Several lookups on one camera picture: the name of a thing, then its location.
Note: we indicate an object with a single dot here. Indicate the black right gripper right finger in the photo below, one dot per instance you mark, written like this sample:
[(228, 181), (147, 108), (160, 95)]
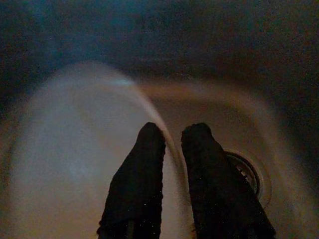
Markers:
[(214, 194)]

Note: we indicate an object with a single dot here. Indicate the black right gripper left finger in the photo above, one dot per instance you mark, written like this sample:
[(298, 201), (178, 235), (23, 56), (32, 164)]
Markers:
[(139, 186)]

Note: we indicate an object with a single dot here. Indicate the white bowl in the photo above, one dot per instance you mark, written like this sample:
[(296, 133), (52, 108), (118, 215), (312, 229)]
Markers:
[(74, 149)]

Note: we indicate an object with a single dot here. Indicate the metal sink drain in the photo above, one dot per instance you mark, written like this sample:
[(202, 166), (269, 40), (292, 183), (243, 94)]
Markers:
[(246, 171)]

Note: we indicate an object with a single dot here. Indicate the stainless steel sink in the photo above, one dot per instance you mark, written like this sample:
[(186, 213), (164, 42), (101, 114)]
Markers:
[(224, 104)]

